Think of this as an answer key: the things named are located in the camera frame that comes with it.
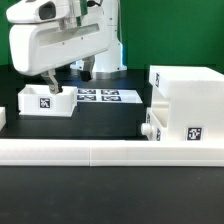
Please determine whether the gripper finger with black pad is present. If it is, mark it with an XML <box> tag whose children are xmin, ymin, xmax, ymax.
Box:
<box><xmin>41</xmin><ymin>69</ymin><xmax>63</xmax><ymax>94</ymax></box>
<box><xmin>80</xmin><ymin>56</ymin><xmax>95</xmax><ymax>82</ymax></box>

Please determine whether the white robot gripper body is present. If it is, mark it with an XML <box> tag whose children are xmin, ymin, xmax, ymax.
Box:
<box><xmin>9</xmin><ymin>7</ymin><xmax>110</xmax><ymax>76</ymax></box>

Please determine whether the white front drawer box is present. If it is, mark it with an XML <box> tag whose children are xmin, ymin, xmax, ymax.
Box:
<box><xmin>141</xmin><ymin>107</ymin><xmax>168</xmax><ymax>141</ymax></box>

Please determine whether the white drawer box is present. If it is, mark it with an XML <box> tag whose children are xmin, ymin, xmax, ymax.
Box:
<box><xmin>141</xmin><ymin>107</ymin><xmax>168</xmax><ymax>141</ymax></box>
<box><xmin>18</xmin><ymin>84</ymin><xmax>77</xmax><ymax>117</ymax></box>

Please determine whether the white drawer cabinet housing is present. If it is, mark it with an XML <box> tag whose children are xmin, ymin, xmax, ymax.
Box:
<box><xmin>149</xmin><ymin>65</ymin><xmax>224</xmax><ymax>141</ymax></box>

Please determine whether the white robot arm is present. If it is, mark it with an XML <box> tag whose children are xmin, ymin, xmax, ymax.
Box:
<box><xmin>6</xmin><ymin>0</ymin><xmax>126</xmax><ymax>94</ymax></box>

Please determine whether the white rear drawer box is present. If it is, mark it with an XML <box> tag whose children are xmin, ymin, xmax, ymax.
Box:
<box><xmin>18</xmin><ymin>84</ymin><xmax>77</xmax><ymax>117</ymax></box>

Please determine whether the fiducial marker sheet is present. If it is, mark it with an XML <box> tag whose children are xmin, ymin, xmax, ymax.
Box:
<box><xmin>77</xmin><ymin>88</ymin><xmax>142</xmax><ymax>104</ymax></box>

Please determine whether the white left fence piece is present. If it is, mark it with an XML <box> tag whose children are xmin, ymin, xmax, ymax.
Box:
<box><xmin>0</xmin><ymin>107</ymin><xmax>6</xmax><ymax>131</ymax></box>

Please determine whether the white front fence bar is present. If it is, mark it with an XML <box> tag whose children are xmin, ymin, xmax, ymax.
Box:
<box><xmin>0</xmin><ymin>139</ymin><xmax>224</xmax><ymax>167</ymax></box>

